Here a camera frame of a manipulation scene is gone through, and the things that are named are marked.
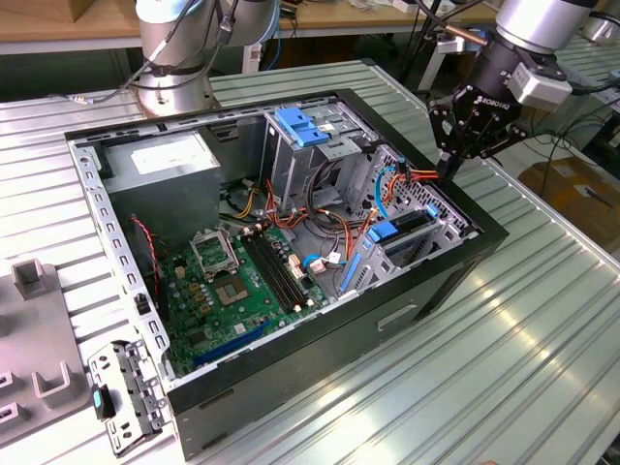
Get red orange wire bundle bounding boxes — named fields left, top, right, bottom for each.
left=263, top=177, right=384, bottom=261

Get green motherboard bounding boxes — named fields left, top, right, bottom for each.
left=158, top=223, right=336, bottom=380

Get black blue bracket latch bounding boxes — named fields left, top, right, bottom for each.
left=90, top=383, right=118, bottom=420

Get blue data wire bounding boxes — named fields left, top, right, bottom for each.
left=300, top=164, right=406, bottom=270

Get thin wires with white plug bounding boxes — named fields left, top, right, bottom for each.
left=309, top=250, right=346, bottom=276

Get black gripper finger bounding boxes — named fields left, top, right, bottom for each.
left=447, top=122, right=530, bottom=181
left=427, top=84, right=475, bottom=181

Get yellow black wire bundle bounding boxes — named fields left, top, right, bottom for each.
left=231, top=179, right=259, bottom=220

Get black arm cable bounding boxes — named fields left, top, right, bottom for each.
left=115, top=0, right=243, bottom=98

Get black desk cable bundle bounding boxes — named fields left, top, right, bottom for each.
left=399, top=0, right=445, bottom=93

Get blue expansion slot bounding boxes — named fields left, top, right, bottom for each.
left=195, top=322, right=272, bottom=369

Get wooden desk white frame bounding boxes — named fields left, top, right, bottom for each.
left=0, top=0, right=500, bottom=96

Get wrist camera on copper rod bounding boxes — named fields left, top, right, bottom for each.
left=434, top=24, right=490, bottom=55

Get cable with metal plug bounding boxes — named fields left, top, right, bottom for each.
left=47, top=92, right=122, bottom=107

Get large brown cardboard box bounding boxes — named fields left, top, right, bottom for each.
left=517, top=157, right=620, bottom=241

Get metal rear bracket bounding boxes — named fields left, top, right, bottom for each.
left=85, top=338, right=171, bottom=457

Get metal socket cover frame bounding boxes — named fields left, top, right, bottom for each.
left=188, top=229, right=242, bottom=283

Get red orange yellow power wire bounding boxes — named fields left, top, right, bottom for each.
left=346, top=162, right=443, bottom=261

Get grey parts rack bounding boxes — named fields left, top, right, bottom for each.
left=0, top=258, right=94, bottom=445

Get black RAM slot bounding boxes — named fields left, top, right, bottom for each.
left=254, top=232, right=307, bottom=309
left=243, top=234, right=295, bottom=314
left=260, top=231, right=313, bottom=306
left=248, top=233, right=301, bottom=312

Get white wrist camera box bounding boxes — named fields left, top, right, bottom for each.
left=508, top=61, right=574, bottom=113

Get grey power supply unit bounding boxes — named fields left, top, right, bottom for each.
left=102, top=130, right=223, bottom=246

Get red black twisted wire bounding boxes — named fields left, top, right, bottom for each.
left=130, top=216, right=164, bottom=292

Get blue plastic drive latch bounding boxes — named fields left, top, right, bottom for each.
left=273, top=107, right=331, bottom=149

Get metal optical drive cage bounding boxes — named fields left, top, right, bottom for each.
left=260, top=104, right=377, bottom=214

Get black PC case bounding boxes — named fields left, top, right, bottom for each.
left=63, top=87, right=510, bottom=461

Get metal disk bay cage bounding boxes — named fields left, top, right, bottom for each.
left=338, top=143, right=481, bottom=297

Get CPU socket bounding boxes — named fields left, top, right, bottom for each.
left=212, top=272, right=254, bottom=308

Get hard disk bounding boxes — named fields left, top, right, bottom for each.
left=340, top=203, right=440, bottom=295

